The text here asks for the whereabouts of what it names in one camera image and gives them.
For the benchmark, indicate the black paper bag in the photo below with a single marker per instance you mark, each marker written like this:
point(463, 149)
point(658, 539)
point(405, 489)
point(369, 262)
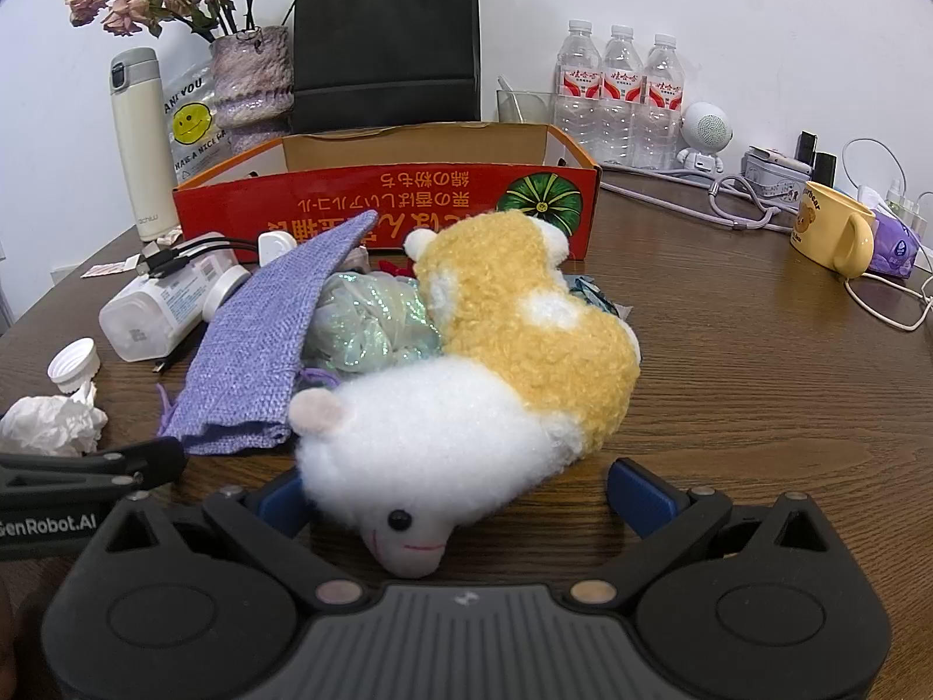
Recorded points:
point(386, 36)

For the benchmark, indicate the iridescent plastic bag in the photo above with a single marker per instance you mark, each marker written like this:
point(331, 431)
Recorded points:
point(364, 328)

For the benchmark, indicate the white and yellow plush hamster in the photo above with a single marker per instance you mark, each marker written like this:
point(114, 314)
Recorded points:
point(510, 350)

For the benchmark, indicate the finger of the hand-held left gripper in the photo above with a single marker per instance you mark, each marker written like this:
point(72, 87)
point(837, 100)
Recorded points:
point(87, 470)

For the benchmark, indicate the yellow bear mug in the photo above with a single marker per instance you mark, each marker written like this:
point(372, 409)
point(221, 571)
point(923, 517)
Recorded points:
point(820, 230)

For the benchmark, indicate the clear glass cup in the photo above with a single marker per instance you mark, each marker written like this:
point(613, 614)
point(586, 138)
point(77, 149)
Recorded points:
point(536, 106)

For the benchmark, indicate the white bottle cap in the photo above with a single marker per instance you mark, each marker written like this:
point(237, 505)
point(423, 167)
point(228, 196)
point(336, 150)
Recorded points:
point(73, 364)

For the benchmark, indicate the purple cloth pouch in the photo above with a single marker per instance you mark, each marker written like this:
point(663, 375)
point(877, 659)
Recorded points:
point(248, 350)

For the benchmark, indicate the white power adapters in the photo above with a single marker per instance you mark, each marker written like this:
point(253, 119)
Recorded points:
point(911, 211)

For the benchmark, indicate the small white sachet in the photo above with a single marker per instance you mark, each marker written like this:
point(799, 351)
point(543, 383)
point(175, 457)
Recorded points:
point(169, 236)

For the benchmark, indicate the white plastic bottle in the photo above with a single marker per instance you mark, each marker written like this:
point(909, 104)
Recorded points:
point(157, 313)

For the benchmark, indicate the pink textured vase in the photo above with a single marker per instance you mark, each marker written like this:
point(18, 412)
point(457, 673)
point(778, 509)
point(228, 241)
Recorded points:
point(251, 80)

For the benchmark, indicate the clear smiley face bag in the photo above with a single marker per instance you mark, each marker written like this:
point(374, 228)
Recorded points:
point(191, 124)

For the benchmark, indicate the red fabric rose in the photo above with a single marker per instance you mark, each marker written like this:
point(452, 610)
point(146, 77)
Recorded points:
point(397, 268)

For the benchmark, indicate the blue green wrapper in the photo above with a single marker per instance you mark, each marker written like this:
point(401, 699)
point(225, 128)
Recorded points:
point(594, 295)

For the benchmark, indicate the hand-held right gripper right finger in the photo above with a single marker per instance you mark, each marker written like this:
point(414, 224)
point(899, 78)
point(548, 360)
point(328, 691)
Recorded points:
point(641, 499)

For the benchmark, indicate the white robot-shaped speaker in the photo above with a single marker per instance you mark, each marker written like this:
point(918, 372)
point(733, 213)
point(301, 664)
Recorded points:
point(705, 127)

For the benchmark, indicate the white thermos bottle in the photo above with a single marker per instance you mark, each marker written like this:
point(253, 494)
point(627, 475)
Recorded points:
point(142, 160)

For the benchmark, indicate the white tissue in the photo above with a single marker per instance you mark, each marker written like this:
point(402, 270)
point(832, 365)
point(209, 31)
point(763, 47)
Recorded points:
point(51, 426)

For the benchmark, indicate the grey tin box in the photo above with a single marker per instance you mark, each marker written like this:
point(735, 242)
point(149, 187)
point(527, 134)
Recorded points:
point(772, 175)

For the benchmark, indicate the red cardboard box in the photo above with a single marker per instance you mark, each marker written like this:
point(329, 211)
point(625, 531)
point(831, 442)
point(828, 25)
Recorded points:
point(328, 197)

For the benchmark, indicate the white wall socket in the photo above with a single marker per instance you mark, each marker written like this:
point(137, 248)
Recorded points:
point(69, 266)

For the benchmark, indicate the striped paper sachet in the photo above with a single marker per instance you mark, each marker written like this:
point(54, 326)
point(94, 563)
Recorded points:
point(109, 267)

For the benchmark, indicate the white spoon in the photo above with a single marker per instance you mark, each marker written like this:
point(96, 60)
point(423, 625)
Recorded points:
point(510, 98)

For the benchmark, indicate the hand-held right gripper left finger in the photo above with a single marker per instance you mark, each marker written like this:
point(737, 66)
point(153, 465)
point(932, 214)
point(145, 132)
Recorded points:
point(281, 507)

